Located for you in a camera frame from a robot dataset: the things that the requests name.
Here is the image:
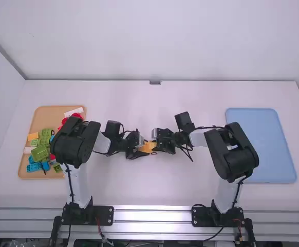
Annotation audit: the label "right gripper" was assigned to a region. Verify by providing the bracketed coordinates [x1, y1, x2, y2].
[154, 128, 177, 155]

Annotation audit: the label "blue mat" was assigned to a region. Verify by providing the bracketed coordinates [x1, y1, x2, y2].
[225, 108, 298, 184]

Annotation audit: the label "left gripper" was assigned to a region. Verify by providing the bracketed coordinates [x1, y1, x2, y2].
[124, 130, 151, 161]

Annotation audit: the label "tan tray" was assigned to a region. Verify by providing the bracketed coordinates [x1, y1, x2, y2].
[17, 104, 88, 180]

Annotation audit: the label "silver rails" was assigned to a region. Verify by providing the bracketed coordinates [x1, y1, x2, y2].
[0, 205, 299, 243]

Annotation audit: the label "black cable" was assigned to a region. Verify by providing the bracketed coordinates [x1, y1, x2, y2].
[178, 143, 194, 163]
[193, 125, 228, 131]

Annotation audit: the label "pile of toy bricks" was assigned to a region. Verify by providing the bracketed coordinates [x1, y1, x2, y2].
[27, 138, 61, 167]

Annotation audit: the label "yellow toy car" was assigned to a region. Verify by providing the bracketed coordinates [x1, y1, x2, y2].
[139, 140, 158, 156]

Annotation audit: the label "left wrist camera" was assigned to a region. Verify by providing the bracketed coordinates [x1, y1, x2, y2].
[136, 135, 147, 149]

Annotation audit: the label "red toy brick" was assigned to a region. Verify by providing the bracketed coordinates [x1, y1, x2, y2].
[57, 112, 85, 131]

